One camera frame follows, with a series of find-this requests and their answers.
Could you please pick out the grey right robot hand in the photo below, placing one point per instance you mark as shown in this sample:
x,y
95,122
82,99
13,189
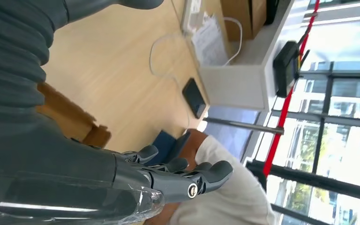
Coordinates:
x,y
59,174

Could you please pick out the dark blue card reader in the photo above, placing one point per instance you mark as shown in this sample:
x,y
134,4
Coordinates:
x,y
164,144

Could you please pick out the person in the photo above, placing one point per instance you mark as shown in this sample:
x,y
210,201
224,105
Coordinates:
x,y
236,198

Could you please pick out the wooden compartment tray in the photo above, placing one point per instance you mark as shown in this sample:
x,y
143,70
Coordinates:
x,y
68,118

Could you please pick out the clear plastic film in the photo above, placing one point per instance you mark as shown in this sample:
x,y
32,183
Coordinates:
x,y
149,202

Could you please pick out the light wooden desk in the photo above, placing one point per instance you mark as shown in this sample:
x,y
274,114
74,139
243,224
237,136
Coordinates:
x,y
105,62

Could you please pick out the black smartphone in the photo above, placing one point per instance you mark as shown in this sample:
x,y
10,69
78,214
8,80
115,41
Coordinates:
x,y
195,97

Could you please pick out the metal pole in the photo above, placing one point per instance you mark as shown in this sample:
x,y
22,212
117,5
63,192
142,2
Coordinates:
x,y
245,125

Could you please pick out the white desk shelf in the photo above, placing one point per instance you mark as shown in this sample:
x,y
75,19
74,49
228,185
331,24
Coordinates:
x,y
236,87

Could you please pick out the printed paper sheet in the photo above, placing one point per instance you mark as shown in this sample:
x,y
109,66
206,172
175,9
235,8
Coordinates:
x,y
209,46

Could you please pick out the white power strip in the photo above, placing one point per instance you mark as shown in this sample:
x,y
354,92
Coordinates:
x,y
192,15

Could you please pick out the brown cardboard box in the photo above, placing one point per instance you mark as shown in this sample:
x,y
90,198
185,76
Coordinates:
x,y
239,18

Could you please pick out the black remote controller with antennas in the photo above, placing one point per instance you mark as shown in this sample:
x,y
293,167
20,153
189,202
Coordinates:
x,y
285,68

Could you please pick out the black window frame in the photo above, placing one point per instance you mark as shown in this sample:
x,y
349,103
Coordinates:
x,y
323,181

